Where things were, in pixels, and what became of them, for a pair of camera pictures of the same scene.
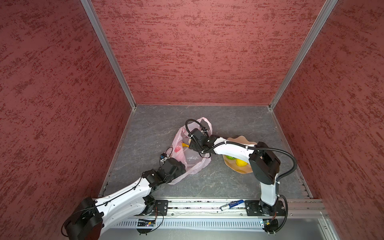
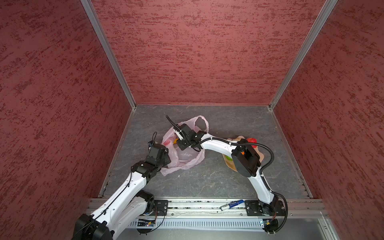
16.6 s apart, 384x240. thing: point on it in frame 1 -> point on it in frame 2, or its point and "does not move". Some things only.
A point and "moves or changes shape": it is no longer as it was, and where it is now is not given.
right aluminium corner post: x=327 y=8 does not move
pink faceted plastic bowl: x=232 y=163 does not move
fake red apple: x=177 y=149 -> x=251 y=140
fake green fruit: x=230 y=157 does not move
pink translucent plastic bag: x=193 y=160 moves or changes shape
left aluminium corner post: x=95 y=21 does not move
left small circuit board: x=145 y=223 does not move
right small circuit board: x=270 y=226 does not move
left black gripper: x=182 y=167 -> x=167 y=160
